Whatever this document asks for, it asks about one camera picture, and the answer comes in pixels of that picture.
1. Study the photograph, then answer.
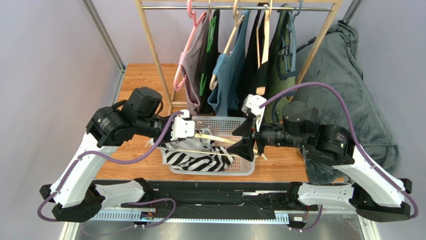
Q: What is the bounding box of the cream plastic hanger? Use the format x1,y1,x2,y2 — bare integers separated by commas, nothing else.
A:
145,132,268,161

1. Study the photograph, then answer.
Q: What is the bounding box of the black white striped tank top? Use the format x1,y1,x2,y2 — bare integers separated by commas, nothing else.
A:
157,137,234,172

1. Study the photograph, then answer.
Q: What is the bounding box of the mauve tank top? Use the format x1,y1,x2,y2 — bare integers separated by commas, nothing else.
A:
179,11,210,115

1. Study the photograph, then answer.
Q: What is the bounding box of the pink plastic hanger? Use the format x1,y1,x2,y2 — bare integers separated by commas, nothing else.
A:
173,0,207,92

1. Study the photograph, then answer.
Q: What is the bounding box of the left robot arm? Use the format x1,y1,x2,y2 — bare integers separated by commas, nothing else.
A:
37,87,173,223

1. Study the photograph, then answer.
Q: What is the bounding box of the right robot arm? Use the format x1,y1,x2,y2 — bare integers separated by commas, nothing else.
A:
227,101,412,223

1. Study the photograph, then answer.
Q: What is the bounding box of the light wooden hanger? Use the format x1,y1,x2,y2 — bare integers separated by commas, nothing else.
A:
255,0,273,96

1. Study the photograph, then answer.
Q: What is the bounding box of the green plastic hanger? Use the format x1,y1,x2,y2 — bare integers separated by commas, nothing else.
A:
199,10,221,97

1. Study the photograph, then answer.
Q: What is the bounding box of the blue tank top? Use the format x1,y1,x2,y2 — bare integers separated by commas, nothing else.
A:
207,10,251,117

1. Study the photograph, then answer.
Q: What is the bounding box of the olive green tank top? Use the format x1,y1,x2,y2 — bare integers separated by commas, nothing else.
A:
262,8,298,111

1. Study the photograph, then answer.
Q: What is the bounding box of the beige wooden hanger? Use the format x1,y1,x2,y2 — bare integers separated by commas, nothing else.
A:
209,0,245,91

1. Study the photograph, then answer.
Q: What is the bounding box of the teal plastic hanger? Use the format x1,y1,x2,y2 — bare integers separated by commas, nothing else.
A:
272,3,303,92

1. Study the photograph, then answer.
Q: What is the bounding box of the white plastic basket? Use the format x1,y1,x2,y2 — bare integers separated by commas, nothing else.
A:
158,116,255,176

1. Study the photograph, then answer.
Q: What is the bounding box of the black garment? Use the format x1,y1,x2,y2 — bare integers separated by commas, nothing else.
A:
236,3,269,110

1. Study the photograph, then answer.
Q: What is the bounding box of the grey fleece blanket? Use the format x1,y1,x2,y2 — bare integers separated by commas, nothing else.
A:
293,20,401,185

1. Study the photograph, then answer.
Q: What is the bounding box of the wooden clothes rack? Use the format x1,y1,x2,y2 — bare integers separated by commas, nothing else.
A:
135,0,343,114

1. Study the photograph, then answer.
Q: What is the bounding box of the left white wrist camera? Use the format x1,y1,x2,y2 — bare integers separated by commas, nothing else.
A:
170,109,196,141

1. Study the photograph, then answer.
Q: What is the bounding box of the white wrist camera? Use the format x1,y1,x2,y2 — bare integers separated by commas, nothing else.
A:
241,94,267,127
170,109,196,141

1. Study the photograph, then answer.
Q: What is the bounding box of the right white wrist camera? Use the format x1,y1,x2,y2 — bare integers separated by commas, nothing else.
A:
241,94,267,127

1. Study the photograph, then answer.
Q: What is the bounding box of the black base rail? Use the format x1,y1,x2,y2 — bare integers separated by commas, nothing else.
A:
93,179,320,221

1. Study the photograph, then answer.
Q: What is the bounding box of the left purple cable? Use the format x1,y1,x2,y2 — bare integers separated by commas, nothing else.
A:
36,111,186,223

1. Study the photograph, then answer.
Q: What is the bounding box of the aluminium frame post left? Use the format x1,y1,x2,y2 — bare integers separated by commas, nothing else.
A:
81,0,126,73

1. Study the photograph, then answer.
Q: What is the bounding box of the aluminium frame post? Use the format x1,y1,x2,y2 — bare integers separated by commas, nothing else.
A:
81,0,126,73
342,0,364,24

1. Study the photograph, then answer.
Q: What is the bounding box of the aluminium frame post right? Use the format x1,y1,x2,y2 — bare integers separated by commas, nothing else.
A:
342,0,364,24

